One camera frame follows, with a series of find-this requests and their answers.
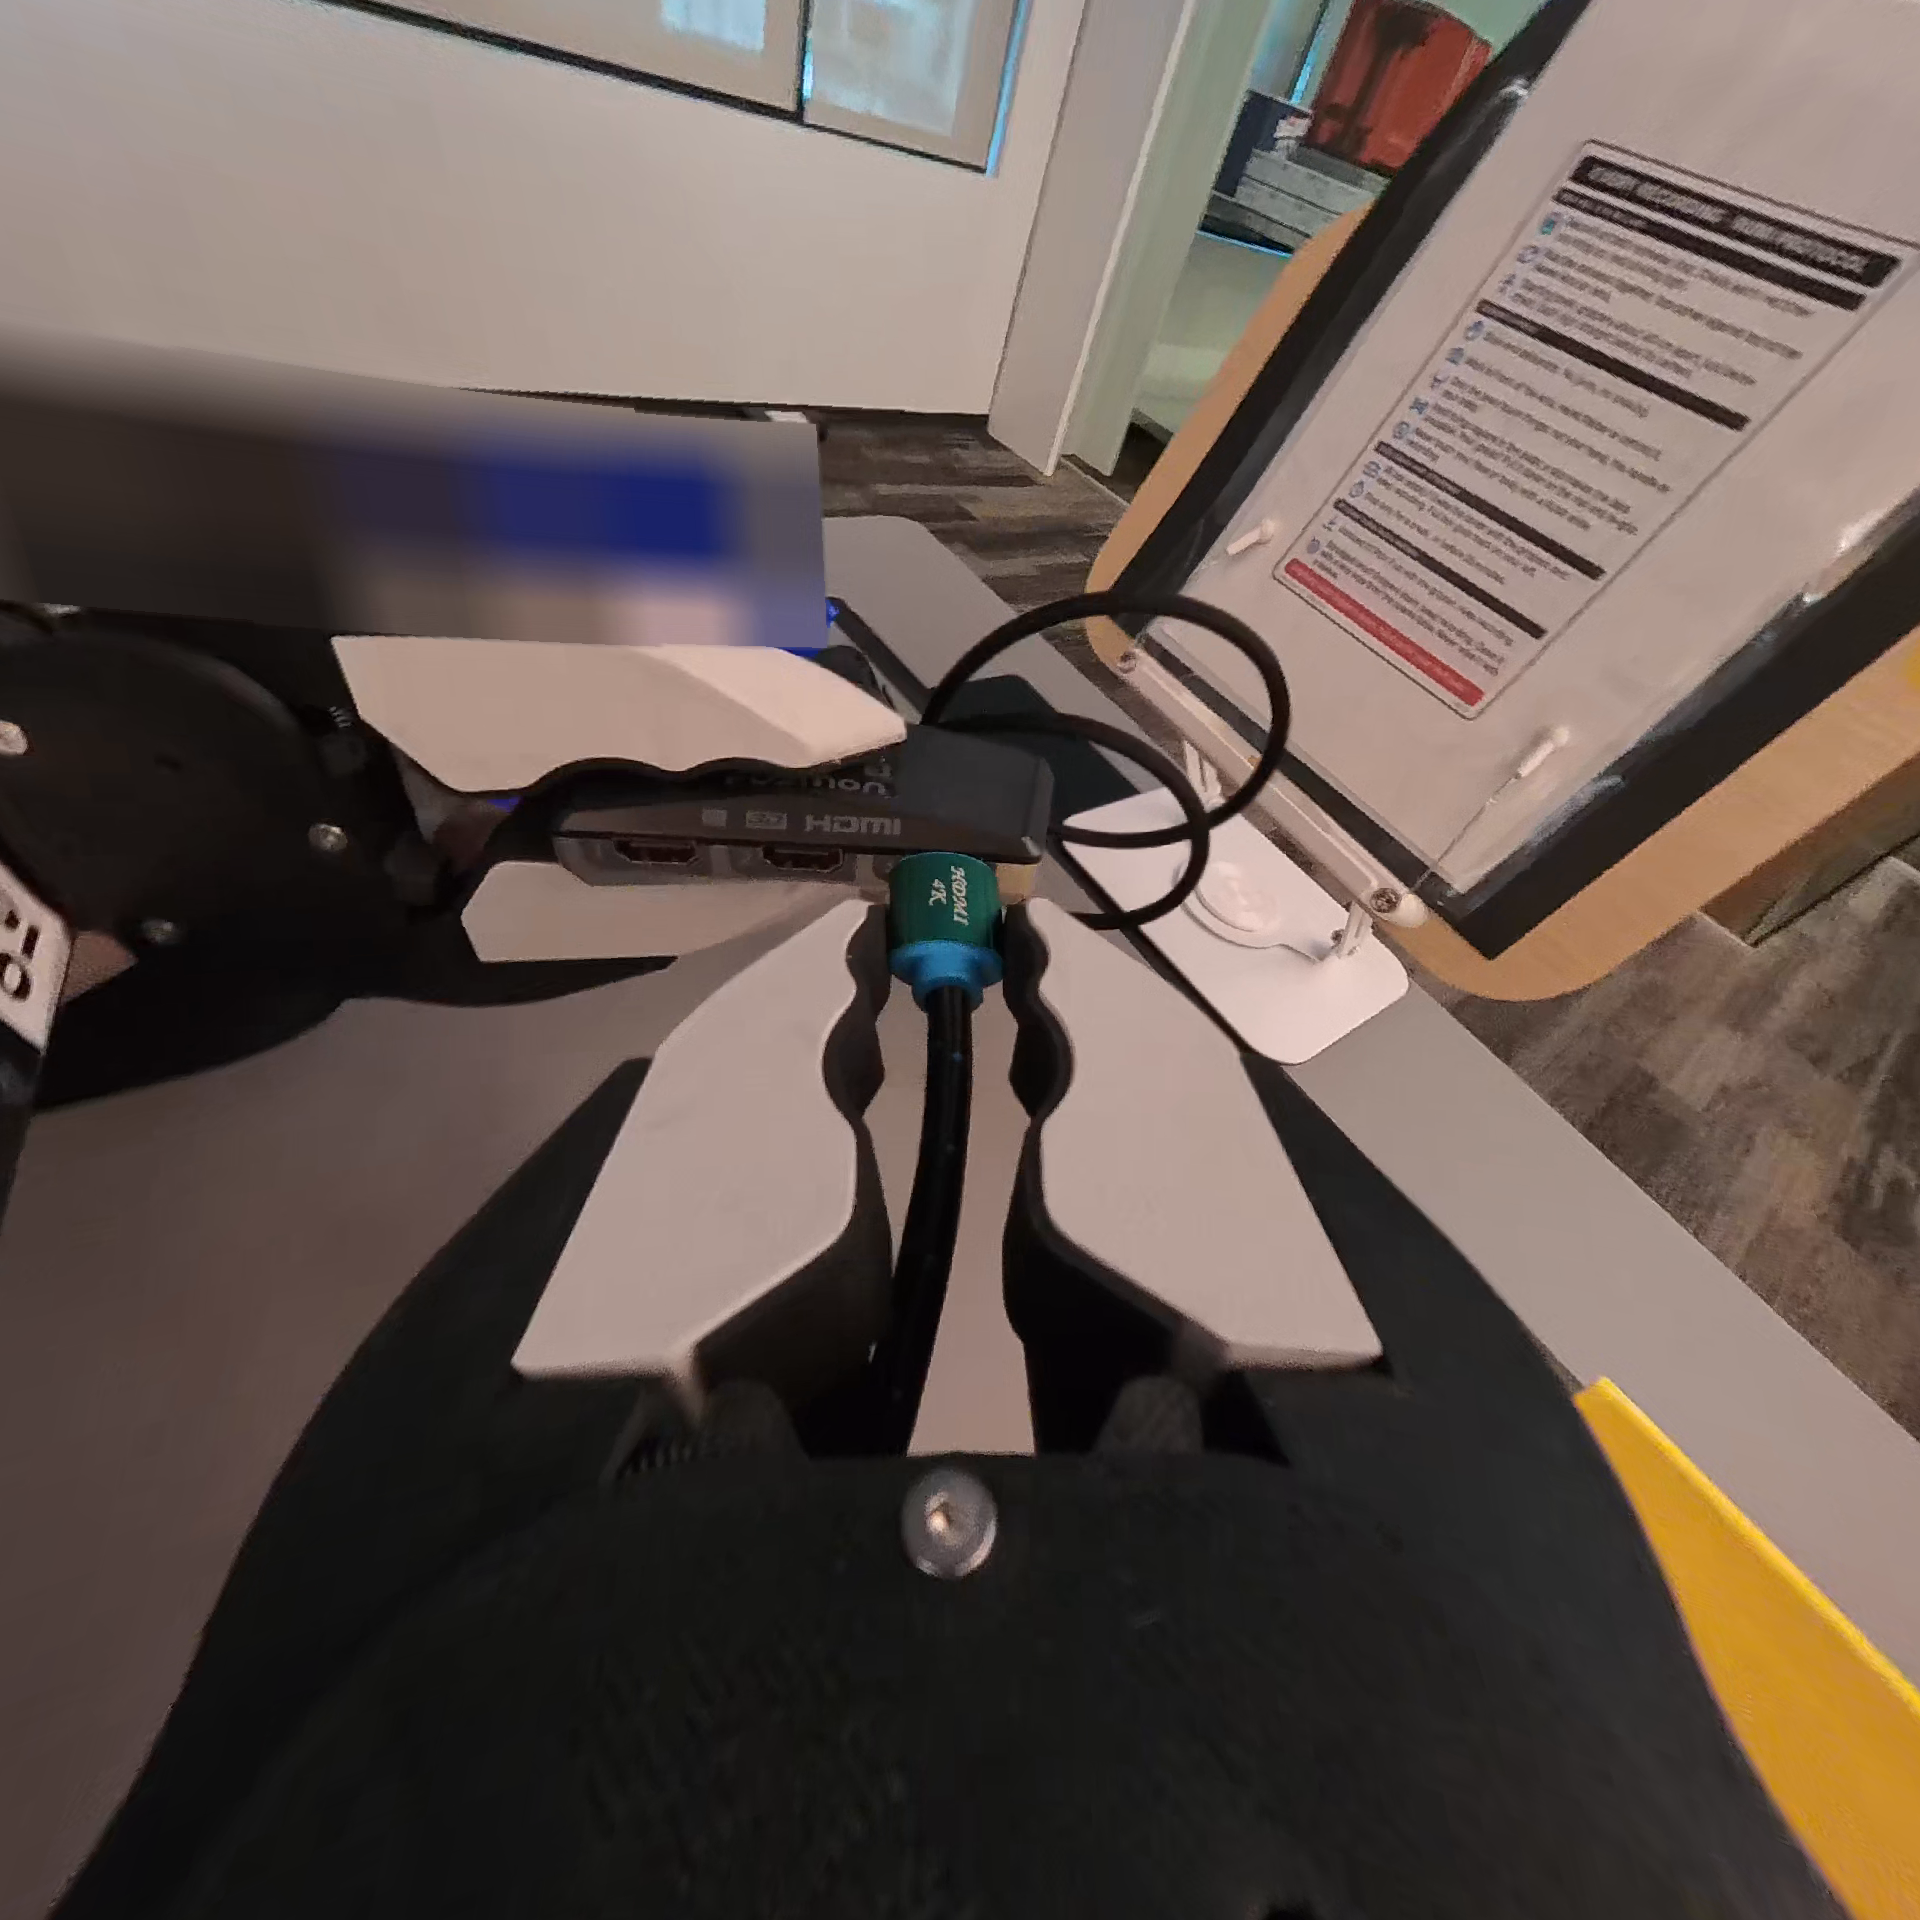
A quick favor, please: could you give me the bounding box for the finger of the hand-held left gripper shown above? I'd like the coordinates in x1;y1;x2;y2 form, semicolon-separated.
328;631;913;800
457;858;874;965

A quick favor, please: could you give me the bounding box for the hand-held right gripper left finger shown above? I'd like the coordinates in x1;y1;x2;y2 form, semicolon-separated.
510;899;893;1454

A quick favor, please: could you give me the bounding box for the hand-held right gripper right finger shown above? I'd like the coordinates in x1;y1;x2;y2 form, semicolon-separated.
1005;899;1384;1454

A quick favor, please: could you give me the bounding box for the printed instruction sheet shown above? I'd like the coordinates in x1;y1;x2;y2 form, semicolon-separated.
1154;0;1920;903

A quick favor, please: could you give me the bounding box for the instruction sign on stand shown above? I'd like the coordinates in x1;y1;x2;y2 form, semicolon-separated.
1081;202;1920;1006
1111;0;1920;965

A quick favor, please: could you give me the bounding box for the large gridded window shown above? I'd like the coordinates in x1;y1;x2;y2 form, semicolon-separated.
321;0;1034;173

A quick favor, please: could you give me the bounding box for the red case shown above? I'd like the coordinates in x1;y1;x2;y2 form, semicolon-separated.
1317;0;1500;170

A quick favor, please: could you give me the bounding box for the yellow plastic bin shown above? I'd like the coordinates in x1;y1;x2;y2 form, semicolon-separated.
1575;1377;1920;1920

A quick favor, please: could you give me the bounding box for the thick smooth black cable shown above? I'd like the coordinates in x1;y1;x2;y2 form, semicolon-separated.
918;593;1295;935

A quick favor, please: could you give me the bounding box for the thick black braided hdmi cable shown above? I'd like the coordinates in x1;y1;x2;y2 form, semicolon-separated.
868;849;1006;1454

